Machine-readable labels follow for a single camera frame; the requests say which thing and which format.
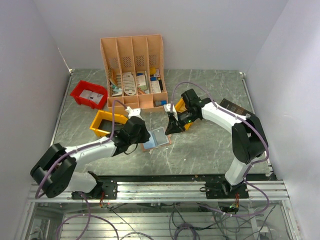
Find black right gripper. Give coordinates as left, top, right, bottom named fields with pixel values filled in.
left=165, top=108, right=199, bottom=135

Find black card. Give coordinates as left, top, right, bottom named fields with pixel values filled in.
left=152, top=127, right=169, bottom=146

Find pink leather card holder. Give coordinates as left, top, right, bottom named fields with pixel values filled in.
left=141, top=127, right=172, bottom=152

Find yellow bin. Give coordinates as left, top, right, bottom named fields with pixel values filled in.
left=89, top=110, right=128, bottom=137
left=175, top=98, right=193, bottom=131

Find red plastic bin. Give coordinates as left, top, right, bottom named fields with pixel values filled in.
left=70, top=80, right=108, bottom=110

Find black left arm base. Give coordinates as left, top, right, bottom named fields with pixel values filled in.
left=68, top=172, right=118, bottom=200

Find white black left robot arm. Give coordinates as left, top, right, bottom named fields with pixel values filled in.
left=30, top=116, right=151, bottom=199

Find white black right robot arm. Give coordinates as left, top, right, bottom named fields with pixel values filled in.
left=163, top=89, right=268, bottom=198

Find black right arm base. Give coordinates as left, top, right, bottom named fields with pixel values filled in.
left=199, top=181, right=249, bottom=199

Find cards in red bin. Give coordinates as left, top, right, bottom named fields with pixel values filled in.
left=79, top=89, right=104, bottom=104

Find blue grey cylinder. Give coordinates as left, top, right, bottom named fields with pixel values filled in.
left=154, top=100, right=167, bottom=107

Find white oval perforated board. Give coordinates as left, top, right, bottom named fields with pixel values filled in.
left=122, top=72, right=137, bottom=96

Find white box in organizer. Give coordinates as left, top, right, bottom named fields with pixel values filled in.
left=136, top=73, right=148, bottom=92

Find black book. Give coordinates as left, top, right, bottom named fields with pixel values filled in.
left=219, top=98, right=255, bottom=118

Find peach plastic desk organizer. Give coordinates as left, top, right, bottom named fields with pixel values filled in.
left=100, top=34, right=168, bottom=114

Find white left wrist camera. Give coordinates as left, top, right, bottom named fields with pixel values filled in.
left=125, top=106, right=143, bottom=120

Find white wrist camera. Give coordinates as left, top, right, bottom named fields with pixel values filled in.
left=163, top=103, right=178, bottom=121
left=125, top=106, right=143, bottom=120

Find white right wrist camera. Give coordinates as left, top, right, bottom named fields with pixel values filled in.
left=163, top=103, right=178, bottom=121

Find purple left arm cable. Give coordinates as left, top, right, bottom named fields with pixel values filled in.
left=34, top=99, right=130, bottom=240

